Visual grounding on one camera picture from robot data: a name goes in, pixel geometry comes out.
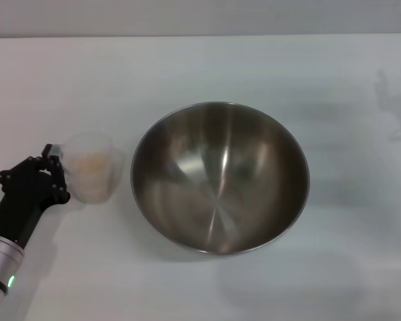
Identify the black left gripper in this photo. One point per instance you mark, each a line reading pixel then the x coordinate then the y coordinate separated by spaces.
pixel 20 204

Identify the clear plastic measuring cup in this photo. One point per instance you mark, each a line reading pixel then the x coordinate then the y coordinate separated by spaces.
pixel 97 190

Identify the stainless steel mixing bowl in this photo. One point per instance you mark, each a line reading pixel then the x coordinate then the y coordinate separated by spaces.
pixel 220 180

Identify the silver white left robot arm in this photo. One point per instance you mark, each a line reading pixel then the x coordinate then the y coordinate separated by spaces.
pixel 0 267

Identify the rice grains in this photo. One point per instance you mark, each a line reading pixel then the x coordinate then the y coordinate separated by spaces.
pixel 88 164

